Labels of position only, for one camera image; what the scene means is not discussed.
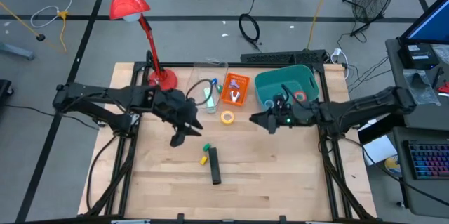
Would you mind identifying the hanging yellow cord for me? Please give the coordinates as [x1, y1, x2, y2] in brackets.
[306, 0, 335, 51]

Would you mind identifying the mint green stapler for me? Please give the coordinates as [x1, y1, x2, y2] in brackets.
[203, 87, 217, 110]

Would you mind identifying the coiled black cable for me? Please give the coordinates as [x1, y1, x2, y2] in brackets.
[238, 13, 262, 46]

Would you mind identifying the white plug with cable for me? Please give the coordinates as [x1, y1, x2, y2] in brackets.
[330, 47, 351, 80]

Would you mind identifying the orange mesh basket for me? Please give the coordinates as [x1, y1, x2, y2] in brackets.
[220, 72, 251, 107]

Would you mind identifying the large computer monitor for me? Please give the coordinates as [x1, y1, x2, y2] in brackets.
[399, 0, 449, 46]

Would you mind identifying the yellow and blue disc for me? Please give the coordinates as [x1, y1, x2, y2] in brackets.
[384, 154, 403, 176]

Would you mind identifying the yellow floor strap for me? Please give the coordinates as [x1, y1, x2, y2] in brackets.
[0, 1, 69, 53]

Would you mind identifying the yellow tape roll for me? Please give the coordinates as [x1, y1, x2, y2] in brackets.
[220, 110, 236, 126]

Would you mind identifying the grey metal base leg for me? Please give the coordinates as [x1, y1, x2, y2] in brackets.
[0, 43, 36, 61]

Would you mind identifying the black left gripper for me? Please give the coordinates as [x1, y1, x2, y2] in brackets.
[153, 88, 205, 148]

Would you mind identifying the clear plastic container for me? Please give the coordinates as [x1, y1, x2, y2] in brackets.
[190, 60, 229, 115]

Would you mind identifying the clear plastic bag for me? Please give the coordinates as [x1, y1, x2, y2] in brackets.
[402, 69, 442, 107]

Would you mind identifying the small black desk box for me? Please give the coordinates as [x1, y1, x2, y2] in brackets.
[397, 44, 440, 71]

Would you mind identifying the teal plastic bin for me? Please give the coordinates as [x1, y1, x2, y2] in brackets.
[254, 63, 321, 112]

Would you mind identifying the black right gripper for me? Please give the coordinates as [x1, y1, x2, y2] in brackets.
[249, 103, 319, 135]

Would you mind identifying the red desk lamp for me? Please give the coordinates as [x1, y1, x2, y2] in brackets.
[107, 0, 179, 91]

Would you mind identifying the black wheeled object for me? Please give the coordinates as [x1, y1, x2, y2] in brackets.
[0, 79, 15, 106]

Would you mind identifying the white floor cable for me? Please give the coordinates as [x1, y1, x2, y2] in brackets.
[29, 0, 73, 29]

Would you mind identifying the grey side desk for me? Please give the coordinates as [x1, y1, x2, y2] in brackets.
[384, 37, 449, 131]
[392, 127, 449, 218]

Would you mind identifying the black stapler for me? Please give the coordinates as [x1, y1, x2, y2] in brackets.
[208, 147, 222, 185]

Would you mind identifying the backlit rainbow keyboard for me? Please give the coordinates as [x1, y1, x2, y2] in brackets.
[406, 140, 449, 181]

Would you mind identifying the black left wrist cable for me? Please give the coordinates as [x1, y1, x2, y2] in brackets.
[185, 78, 215, 107]

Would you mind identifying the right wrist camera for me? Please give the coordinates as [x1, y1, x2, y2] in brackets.
[272, 93, 288, 108]

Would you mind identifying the white paper box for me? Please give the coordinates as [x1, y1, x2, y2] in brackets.
[362, 134, 398, 166]

